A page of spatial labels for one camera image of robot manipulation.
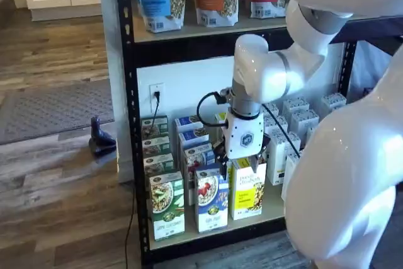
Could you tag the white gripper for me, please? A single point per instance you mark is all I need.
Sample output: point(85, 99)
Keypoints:
point(245, 138)

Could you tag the blue white cereal box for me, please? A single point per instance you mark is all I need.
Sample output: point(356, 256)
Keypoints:
point(192, 162)
point(192, 138)
point(211, 206)
point(185, 121)

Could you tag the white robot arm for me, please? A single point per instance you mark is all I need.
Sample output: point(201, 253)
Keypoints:
point(346, 171)

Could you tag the yellow white granola box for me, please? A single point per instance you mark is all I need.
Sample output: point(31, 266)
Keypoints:
point(221, 118)
point(248, 193)

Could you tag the white patterned tea box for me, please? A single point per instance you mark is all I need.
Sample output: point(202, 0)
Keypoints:
point(280, 121)
point(296, 103)
point(278, 155)
point(333, 100)
point(290, 165)
point(303, 121)
point(311, 133)
point(272, 110)

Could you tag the green white cereal box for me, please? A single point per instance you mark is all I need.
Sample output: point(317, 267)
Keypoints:
point(162, 127)
point(167, 206)
point(157, 163)
point(155, 147)

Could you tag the black metal shelf rack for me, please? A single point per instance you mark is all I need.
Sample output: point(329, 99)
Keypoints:
point(129, 92)

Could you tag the dark purple shoe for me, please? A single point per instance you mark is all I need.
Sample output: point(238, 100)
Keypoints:
point(100, 144)

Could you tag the grey door mat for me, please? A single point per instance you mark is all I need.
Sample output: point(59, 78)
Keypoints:
point(56, 111)

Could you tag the white wall outlet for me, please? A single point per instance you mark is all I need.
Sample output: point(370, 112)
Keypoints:
point(160, 106)

